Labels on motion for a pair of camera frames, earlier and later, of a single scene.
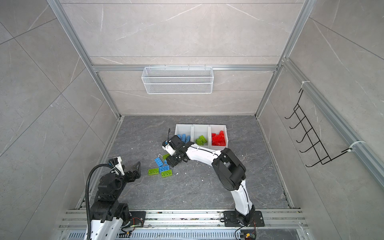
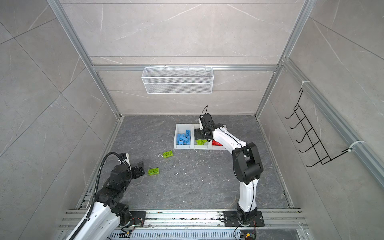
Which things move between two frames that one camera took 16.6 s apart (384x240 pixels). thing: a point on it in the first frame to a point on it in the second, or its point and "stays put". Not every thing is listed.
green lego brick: x=200 y=141 stays put
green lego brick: x=154 y=171 stays put
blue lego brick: x=159 y=161 to x=188 y=134
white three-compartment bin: x=211 y=135 stays put
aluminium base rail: x=190 y=224 stays put
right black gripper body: x=176 y=154 to x=200 y=134
